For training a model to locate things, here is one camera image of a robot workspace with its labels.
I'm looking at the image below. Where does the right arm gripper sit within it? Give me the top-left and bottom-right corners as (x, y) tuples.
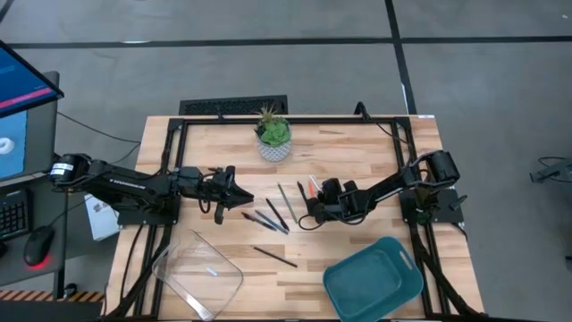
(305, 177), (361, 225)

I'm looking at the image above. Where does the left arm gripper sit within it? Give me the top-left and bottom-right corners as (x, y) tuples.
(198, 165), (255, 225)

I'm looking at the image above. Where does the green pencil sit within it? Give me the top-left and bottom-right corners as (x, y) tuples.
(276, 182), (299, 225)

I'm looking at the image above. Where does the blue pen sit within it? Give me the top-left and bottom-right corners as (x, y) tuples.
(254, 208), (290, 235)

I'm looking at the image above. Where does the black pencil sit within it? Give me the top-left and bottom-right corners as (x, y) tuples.
(252, 245), (299, 269)

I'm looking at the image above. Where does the succulent in patterned white pot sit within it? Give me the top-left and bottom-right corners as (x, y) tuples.
(253, 103), (294, 163)

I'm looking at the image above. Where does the black floor vent grate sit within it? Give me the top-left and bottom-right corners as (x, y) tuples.
(178, 94), (290, 116)

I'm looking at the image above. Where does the clear plastic bin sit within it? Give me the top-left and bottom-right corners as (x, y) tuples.
(150, 228), (245, 322)

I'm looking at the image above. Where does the teal plastic bin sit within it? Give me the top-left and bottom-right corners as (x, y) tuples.
(322, 235), (425, 322)

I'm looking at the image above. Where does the white paper booklet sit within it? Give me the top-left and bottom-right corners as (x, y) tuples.
(83, 194), (121, 242)

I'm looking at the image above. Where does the dark grey side desk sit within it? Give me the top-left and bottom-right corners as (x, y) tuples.
(0, 172), (71, 287)

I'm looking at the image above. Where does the black computer mouse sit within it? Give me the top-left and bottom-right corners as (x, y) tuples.
(22, 225), (56, 268)

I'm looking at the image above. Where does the yellow black hazard strip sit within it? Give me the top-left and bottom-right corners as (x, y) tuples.
(0, 289), (105, 303)

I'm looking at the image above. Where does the monitor with light blue screen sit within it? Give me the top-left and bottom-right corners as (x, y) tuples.
(0, 100), (59, 182)

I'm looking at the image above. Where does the black keyboard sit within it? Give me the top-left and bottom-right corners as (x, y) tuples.
(0, 190), (33, 242)

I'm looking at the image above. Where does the monitor with dark blue screen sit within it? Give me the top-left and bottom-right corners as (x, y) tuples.
(0, 39), (65, 120)

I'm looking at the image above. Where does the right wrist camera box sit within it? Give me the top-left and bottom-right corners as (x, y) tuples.
(321, 177), (343, 199)

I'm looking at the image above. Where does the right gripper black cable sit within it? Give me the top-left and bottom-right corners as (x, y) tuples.
(298, 209), (372, 233)

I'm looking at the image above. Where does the black metal table frame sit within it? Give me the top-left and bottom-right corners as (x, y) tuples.
(105, 114), (486, 321)

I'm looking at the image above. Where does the black plugged frame cable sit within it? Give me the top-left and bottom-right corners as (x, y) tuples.
(354, 101), (412, 147)

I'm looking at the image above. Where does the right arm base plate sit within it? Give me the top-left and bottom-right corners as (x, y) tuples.
(399, 187), (466, 225)

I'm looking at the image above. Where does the black floor cable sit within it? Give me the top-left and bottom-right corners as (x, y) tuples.
(55, 110), (142, 165)

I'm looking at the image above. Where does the black floor stand with cables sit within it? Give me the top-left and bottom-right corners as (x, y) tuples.
(529, 156), (572, 185)

